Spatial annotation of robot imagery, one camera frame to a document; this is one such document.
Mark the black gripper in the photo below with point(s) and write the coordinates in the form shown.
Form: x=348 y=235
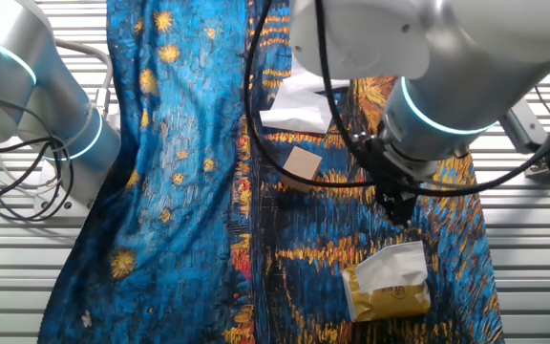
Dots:
x=389 y=172

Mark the white napkin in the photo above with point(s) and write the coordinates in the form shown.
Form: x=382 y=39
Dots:
x=389 y=267
x=296 y=114

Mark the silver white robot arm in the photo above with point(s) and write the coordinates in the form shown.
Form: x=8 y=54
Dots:
x=447 y=95

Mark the white folded napkin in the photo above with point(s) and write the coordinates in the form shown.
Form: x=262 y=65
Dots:
x=296 y=114

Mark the yellow tissue pack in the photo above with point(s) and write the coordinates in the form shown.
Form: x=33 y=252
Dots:
x=389 y=303

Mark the light wooden block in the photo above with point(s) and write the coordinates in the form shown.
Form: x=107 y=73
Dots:
x=302 y=167

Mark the blue starry night tablecloth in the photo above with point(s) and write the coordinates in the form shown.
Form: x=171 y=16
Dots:
x=184 y=215

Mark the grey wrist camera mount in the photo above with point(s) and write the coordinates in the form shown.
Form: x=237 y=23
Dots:
x=521 y=126

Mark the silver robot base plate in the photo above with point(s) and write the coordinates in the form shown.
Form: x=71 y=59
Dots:
x=60 y=200

